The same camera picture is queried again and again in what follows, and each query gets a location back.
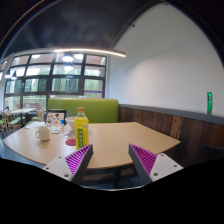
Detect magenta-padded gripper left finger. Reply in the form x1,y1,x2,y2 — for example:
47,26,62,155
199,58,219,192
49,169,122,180
42,143,94,185

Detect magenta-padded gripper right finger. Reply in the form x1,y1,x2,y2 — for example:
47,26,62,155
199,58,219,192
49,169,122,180
128,143,184,186

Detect yellow drink bottle orange cap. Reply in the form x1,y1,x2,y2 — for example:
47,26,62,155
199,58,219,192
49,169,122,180
73,106,90,150

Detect white mug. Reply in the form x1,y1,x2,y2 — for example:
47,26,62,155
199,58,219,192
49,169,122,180
34,125,51,142

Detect black-framed tablet with pictures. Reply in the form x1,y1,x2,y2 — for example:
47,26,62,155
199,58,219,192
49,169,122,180
44,109,67,129

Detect white paper sheet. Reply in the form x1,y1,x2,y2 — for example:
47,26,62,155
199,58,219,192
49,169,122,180
25,120,46,130

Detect wooden chairs with green seats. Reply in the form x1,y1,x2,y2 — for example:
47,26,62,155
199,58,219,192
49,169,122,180
0,108,46,134

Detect light wooden dining table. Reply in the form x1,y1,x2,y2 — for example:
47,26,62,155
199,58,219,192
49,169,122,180
9,107,38,128

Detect green upholstered bench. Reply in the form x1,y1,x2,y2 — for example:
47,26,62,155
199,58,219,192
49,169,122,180
46,97,120,124

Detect large dark-framed window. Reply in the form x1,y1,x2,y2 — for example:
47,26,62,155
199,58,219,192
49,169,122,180
2,53,108,111

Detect long linear ceiling light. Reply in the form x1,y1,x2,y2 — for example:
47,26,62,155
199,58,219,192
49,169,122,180
53,48,127,58

